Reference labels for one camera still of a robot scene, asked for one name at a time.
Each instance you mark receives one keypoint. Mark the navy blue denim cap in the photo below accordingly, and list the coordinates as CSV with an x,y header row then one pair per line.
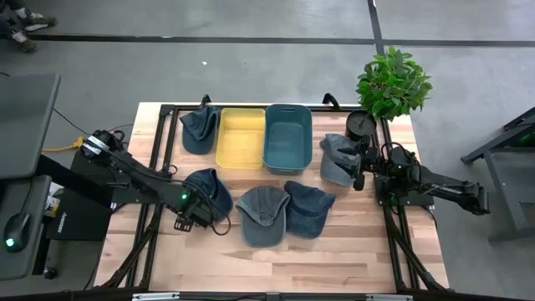
x,y
217,188
307,213

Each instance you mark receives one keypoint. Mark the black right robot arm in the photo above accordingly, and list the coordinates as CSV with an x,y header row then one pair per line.
x,y
443,188

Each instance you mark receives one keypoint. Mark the grey metal side table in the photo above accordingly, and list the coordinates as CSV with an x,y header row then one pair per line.
x,y
507,200

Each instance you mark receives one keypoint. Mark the black desk crossbar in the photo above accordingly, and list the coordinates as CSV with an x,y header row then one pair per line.
x,y
71,180

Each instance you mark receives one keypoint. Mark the black Trossen controller box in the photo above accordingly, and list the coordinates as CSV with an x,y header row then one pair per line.
x,y
79,221

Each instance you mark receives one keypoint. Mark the teal plastic bin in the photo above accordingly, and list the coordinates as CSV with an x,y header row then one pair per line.
x,y
288,142

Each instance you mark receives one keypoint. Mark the white and yellow packet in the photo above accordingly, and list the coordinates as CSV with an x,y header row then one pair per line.
x,y
52,205

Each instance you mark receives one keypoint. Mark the dark slate denim cap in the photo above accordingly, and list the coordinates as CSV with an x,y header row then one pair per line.
x,y
200,138

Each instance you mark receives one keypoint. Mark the grey keyboard tray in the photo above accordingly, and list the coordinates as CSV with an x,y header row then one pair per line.
x,y
35,196

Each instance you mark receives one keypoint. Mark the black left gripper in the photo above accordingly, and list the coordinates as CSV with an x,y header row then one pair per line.
x,y
200,211

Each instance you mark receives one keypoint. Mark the dark grey desk top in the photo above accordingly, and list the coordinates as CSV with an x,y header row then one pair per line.
x,y
25,125

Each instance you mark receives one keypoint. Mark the black caster wheel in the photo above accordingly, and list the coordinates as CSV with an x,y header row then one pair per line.
x,y
50,273

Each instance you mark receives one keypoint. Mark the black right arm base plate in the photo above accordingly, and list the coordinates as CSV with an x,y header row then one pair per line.
x,y
414,200

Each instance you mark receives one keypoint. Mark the green leafy plant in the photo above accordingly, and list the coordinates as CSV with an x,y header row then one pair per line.
x,y
393,83

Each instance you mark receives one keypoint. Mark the grey-blue denim cap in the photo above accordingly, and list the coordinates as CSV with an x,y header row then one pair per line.
x,y
263,226

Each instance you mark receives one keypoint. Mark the person's foot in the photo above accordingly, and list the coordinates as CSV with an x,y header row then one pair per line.
x,y
25,42
39,21

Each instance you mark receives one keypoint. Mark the silver metal bracket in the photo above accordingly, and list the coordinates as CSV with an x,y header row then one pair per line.
x,y
155,296
388,297

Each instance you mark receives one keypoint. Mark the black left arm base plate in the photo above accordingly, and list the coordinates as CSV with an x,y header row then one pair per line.
x,y
121,197

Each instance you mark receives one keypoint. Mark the black computer mouse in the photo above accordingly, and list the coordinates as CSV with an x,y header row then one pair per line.
x,y
18,228

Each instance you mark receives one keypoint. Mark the black metal rig frame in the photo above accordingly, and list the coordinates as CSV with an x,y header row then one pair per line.
x,y
168,110

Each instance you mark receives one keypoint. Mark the light grey denim cap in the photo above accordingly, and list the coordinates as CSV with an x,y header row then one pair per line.
x,y
336,167

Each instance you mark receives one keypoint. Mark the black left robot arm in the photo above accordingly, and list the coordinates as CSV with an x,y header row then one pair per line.
x,y
138,173

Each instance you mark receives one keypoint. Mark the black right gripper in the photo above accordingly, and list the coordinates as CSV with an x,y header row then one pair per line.
x,y
368,156

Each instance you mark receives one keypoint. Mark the yellow plastic bin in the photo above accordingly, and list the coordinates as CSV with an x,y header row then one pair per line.
x,y
241,142

